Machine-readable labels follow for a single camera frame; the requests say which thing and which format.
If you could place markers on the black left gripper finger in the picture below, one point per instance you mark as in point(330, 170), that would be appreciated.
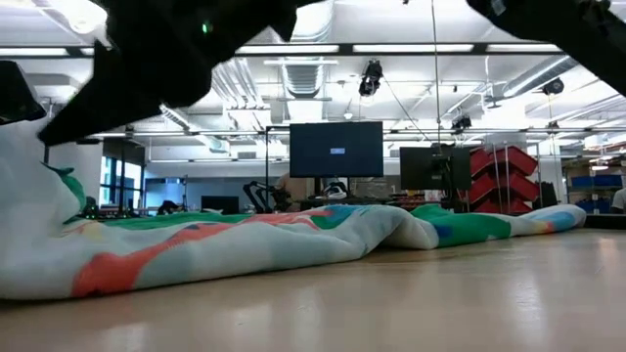
point(83, 115)
point(14, 98)

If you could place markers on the dinosaur print towel green border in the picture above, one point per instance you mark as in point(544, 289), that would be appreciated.
point(195, 259)

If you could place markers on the black background robot arm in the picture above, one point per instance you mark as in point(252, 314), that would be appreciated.
point(256, 193)

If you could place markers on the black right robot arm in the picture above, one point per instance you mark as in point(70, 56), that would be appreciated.
point(562, 24)

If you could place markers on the linear ceiling light strip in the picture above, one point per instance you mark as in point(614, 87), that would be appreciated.
point(293, 49)

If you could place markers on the small black monitor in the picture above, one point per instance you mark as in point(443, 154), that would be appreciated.
point(220, 204)

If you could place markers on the person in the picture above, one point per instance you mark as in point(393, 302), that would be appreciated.
point(293, 188)
point(620, 200)

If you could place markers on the large black monitor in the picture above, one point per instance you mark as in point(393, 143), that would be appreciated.
point(337, 149)

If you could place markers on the white headset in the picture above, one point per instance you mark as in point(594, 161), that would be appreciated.
point(336, 191)

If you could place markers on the dark switched-off monitor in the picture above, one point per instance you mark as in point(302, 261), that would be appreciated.
point(420, 168)

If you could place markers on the black round speaker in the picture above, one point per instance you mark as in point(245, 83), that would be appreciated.
point(553, 86)

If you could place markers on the blue storage bins row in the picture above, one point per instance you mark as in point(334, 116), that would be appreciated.
point(596, 181)

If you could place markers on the silver round air duct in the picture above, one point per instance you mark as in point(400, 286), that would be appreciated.
point(303, 80)
point(538, 75)

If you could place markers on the black hanging camera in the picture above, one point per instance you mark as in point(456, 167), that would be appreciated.
point(461, 123)
point(371, 78)

